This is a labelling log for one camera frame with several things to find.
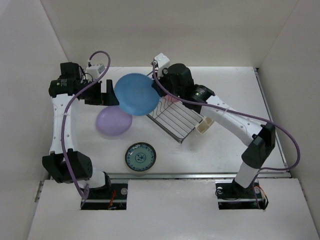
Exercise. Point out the beige cutlery holder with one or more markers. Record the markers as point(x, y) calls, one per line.
point(203, 126)

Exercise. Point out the blue plastic plate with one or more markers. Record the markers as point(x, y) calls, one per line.
point(135, 94)

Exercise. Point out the teal patterned small plate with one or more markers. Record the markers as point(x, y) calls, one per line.
point(140, 157)

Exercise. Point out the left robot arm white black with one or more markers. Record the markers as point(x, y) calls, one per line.
point(65, 162)

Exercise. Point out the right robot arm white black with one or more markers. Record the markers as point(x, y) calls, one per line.
point(259, 139)

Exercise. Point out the dark wire dish rack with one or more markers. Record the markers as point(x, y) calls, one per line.
point(175, 119)

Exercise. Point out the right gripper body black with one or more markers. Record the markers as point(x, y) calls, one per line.
point(164, 78)

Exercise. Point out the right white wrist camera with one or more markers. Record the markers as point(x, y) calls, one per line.
point(161, 62)

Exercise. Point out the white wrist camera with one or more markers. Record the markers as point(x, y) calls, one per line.
point(94, 71)
point(161, 62)

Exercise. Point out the pink plastic plate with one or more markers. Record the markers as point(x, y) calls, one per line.
point(170, 99)

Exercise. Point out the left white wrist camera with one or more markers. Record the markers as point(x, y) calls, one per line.
point(94, 71)

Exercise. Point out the lilac plastic plate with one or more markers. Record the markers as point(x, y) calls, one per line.
point(112, 121)

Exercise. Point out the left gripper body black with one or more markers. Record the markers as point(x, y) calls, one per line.
point(92, 95)

